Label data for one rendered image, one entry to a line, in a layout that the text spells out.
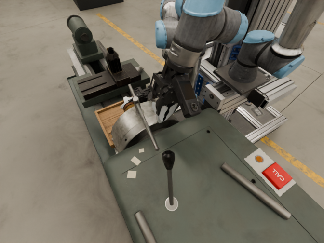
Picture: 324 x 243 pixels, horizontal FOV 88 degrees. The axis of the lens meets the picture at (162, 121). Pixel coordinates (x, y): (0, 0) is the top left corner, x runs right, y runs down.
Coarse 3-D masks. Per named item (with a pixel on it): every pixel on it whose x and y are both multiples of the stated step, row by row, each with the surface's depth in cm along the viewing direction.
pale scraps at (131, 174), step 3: (141, 150) 56; (132, 159) 54; (135, 159) 54; (135, 162) 53; (138, 162) 53; (129, 171) 52; (132, 171) 52; (135, 171) 52; (129, 174) 51; (132, 174) 51; (135, 174) 51; (129, 177) 50; (132, 177) 50
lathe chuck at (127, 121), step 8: (144, 104) 71; (128, 112) 69; (144, 112) 68; (152, 112) 68; (120, 120) 69; (128, 120) 67; (136, 120) 66; (112, 128) 72; (120, 128) 68; (128, 128) 66; (120, 136) 68
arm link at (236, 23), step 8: (224, 8) 37; (232, 16) 38; (240, 16) 40; (224, 24) 37; (232, 24) 38; (240, 24) 40; (224, 32) 38; (232, 32) 40; (240, 32) 41; (216, 40) 40; (224, 40) 41; (232, 40) 42
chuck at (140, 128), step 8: (152, 120) 66; (168, 120) 69; (176, 120) 73; (136, 128) 65; (144, 128) 64; (152, 128) 67; (128, 136) 65; (136, 136) 65; (120, 144) 68; (128, 144) 66
